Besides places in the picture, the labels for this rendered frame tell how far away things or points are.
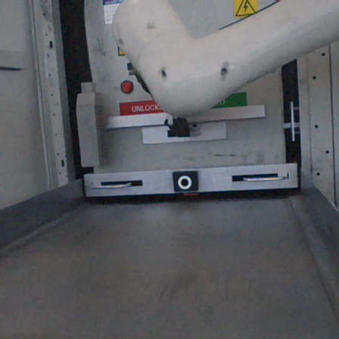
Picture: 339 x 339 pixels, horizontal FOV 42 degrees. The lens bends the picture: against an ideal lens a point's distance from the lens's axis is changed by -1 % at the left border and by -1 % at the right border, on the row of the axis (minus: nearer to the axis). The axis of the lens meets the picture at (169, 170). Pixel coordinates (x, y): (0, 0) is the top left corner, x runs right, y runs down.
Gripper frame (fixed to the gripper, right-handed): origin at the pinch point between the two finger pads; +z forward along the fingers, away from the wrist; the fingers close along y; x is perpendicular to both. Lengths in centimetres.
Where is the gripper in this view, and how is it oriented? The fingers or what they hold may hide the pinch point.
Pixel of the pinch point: (181, 127)
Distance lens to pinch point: 103.3
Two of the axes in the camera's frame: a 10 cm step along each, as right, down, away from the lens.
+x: 9.8, -0.5, -1.9
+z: 1.9, 3.8, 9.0
